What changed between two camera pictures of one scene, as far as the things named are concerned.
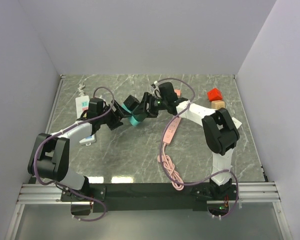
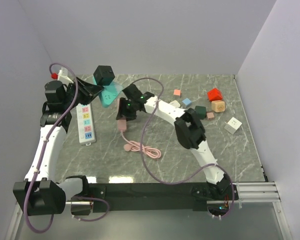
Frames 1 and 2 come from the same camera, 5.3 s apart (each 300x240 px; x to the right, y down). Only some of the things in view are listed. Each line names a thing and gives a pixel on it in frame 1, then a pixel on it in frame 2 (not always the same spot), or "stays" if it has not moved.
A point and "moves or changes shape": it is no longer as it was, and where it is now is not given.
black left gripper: (120, 113) to (88, 90)
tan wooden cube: (217, 104) stays
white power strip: (82, 103) stays
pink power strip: (171, 130) to (121, 123)
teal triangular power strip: (132, 120) to (110, 93)
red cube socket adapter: (214, 94) stays
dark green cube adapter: (133, 122) moves or changes shape
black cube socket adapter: (131, 102) moves or changes shape
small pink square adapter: (178, 92) stays
